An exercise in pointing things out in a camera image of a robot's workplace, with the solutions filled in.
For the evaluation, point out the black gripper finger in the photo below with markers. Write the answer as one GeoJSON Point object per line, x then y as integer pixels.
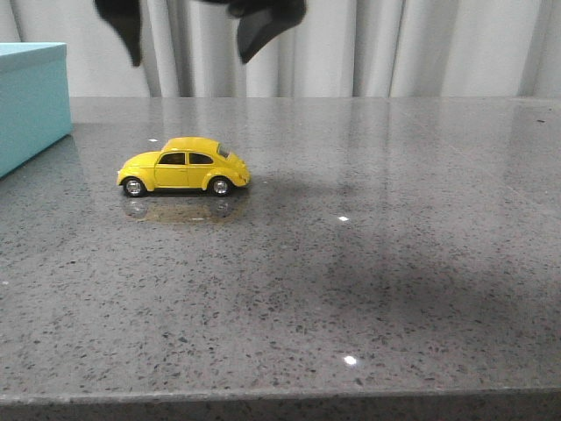
{"type": "Point", "coordinates": [261, 21]}
{"type": "Point", "coordinates": [124, 16]}

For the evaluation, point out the yellow toy beetle car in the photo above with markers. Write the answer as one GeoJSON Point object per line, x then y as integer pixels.
{"type": "Point", "coordinates": [184, 163]}

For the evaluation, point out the light blue plastic box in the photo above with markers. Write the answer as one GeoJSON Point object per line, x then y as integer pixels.
{"type": "Point", "coordinates": [35, 108]}

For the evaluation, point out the grey pleated curtain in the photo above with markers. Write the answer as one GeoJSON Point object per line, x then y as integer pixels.
{"type": "Point", "coordinates": [341, 48]}

